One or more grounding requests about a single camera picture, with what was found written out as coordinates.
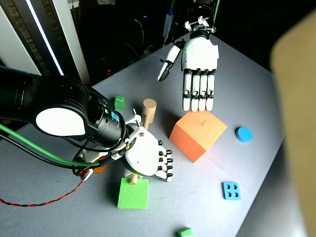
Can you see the large green textured block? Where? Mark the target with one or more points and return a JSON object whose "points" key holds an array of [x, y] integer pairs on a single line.
{"points": [[133, 195]]}

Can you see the small green number block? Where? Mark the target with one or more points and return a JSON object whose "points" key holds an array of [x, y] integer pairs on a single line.
{"points": [[120, 103]]}

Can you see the white wall panel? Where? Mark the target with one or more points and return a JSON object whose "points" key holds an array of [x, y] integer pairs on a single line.
{"points": [[12, 42]]}

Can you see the small orange block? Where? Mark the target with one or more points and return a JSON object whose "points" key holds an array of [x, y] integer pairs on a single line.
{"points": [[100, 169]]}

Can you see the white adapter box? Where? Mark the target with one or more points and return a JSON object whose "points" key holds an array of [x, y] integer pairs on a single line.
{"points": [[168, 24]]}

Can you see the blurred tan wooden board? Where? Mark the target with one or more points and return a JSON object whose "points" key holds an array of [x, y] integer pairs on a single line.
{"points": [[298, 123]]}

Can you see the blue square four-hole block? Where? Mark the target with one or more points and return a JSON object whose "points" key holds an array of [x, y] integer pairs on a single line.
{"points": [[225, 193]]}

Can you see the white frame post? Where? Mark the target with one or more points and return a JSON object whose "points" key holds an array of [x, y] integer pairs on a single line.
{"points": [[69, 37]]}

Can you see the large orange foam block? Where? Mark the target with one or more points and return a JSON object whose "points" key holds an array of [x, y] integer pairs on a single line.
{"points": [[192, 138]]}

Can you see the grey table cloth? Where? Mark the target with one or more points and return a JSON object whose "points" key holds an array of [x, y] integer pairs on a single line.
{"points": [[247, 86]]}

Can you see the white light strip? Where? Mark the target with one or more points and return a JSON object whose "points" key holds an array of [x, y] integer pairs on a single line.
{"points": [[44, 37]]}

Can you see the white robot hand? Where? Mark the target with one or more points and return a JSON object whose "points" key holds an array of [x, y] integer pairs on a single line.
{"points": [[200, 54], [143, 155]]}

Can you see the blue round disc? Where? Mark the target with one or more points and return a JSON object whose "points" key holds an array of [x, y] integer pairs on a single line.
{"points": [[244, 134]]}

